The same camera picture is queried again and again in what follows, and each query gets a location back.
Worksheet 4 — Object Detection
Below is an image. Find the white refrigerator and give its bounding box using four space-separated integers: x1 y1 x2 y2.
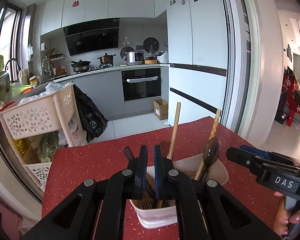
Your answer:
166 0 228 124

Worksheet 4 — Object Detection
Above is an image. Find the person's right hand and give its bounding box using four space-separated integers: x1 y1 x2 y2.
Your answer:
273 192 300 236

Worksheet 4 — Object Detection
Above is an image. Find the long bamboo chopstick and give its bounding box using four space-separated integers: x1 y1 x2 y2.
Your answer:
156 102 181 209

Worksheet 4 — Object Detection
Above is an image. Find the black range hood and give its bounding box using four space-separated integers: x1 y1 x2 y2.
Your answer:
63 18 120 56

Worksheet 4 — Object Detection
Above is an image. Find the brown cooking pot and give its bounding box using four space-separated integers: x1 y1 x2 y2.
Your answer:
97 53 116 64

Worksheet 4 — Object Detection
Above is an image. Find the silver rice cooker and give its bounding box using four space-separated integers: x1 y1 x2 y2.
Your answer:
126 50 144 66

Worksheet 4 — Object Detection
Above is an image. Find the cardboard box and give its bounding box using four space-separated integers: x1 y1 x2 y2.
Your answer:
153 99 168 120

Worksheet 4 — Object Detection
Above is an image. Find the black hanging bag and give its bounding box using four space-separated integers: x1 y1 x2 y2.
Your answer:
73 85 108 142

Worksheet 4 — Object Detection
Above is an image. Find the dark brown spoon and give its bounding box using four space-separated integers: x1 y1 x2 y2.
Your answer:
122 146 158 209

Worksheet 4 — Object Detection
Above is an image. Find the orange patterned chopstick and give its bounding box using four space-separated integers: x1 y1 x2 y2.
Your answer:
194 109 221 180

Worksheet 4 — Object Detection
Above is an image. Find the black wok pan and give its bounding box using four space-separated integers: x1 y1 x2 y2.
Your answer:
71 60 90 73

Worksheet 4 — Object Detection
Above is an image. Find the beige plastic storage cart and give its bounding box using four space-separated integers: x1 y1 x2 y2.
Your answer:
0 83 87 186

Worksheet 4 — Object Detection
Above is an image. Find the black built-in oven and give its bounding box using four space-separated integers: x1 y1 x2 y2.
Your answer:
121 68 161 101

